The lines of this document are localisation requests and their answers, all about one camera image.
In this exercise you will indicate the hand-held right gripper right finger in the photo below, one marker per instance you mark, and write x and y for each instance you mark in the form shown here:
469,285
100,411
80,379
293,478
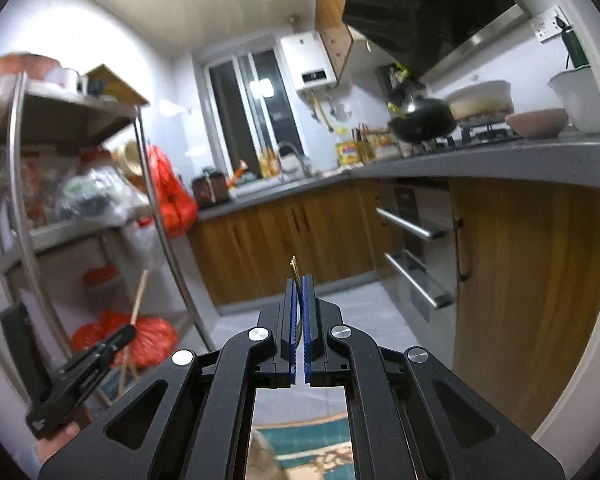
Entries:
308,320

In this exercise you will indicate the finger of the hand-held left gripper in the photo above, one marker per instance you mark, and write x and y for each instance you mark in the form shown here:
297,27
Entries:
100,357

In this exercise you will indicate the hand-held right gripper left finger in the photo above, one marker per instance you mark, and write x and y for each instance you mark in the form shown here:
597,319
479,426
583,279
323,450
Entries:
292,320

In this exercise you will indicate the gold fork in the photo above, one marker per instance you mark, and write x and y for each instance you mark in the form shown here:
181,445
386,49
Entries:
295,267

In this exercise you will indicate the person's left hand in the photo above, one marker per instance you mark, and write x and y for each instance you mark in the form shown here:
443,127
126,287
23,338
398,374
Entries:
55,442

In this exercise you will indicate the red plastic bag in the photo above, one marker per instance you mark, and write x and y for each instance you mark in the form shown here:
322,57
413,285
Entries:
145,340

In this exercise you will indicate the wooden base cabinets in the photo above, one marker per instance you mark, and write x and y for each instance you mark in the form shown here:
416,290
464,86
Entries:
280,245

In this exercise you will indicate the red lid container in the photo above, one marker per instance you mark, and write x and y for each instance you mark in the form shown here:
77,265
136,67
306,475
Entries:
100,280

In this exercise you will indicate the printed teal and beige mat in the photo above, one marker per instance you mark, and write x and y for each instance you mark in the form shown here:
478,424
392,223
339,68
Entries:
292,442

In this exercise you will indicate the white plastic bag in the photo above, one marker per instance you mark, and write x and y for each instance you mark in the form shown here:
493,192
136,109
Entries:
142,240

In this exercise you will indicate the dark pressure cooker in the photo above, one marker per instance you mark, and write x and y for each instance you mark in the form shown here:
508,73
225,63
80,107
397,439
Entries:
210,187

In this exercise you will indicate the yellow soap bottle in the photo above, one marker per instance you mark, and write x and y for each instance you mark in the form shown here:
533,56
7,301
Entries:
267,162

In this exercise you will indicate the metal faucet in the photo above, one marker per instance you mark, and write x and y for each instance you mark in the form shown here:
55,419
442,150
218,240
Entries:
292,152

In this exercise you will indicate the clear plastic bag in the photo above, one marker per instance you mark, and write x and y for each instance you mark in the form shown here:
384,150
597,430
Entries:
95,190

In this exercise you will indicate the yellow cooking oil bottle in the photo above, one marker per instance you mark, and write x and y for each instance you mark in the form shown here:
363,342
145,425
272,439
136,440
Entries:
347,152

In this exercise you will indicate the orange plastic bag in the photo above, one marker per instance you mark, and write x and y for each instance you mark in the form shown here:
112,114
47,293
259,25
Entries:
170,195

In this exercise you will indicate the row of condiment bottles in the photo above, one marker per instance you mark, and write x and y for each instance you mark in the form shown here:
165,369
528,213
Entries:
375,142

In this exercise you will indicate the beige scoop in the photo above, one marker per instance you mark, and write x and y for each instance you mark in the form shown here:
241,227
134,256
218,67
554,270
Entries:
127,157

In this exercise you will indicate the kitchen window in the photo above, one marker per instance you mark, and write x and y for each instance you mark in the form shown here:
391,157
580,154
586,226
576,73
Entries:
252,105

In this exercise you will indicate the black wok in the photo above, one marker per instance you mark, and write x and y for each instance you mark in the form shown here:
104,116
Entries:
422,120

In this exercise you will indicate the grey kitchen countertop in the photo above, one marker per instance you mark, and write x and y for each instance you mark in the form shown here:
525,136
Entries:
480,160

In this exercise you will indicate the metal shelf rack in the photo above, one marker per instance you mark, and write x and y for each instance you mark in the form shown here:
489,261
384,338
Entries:
70,110

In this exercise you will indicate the gas stove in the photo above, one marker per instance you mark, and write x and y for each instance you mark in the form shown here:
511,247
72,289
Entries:
480,135

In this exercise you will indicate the white water heater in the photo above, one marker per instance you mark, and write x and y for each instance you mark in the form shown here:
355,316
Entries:
307,62

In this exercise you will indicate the cardboard box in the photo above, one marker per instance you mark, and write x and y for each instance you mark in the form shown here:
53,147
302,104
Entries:
112,82

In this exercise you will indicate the white ceramic pot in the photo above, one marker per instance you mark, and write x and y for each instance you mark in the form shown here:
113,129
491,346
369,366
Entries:
480,100

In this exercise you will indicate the terracotta pot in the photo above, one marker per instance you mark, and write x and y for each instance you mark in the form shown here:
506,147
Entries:
27,62

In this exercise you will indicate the pink bowl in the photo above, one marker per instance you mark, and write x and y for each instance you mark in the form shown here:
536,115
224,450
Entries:
535,122

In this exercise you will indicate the black range hood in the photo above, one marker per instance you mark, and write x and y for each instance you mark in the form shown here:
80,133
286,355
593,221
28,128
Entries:
430,15

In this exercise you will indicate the white plastic basin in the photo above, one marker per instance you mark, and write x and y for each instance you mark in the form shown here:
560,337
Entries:
580,100

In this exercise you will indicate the dark green bottle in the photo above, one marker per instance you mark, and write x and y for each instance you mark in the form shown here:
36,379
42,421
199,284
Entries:
575,45

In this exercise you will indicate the wooden wall cabinet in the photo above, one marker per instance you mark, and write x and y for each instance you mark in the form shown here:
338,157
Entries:
332,10

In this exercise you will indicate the white wall socket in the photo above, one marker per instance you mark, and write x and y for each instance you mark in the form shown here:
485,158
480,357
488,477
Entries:
547,22

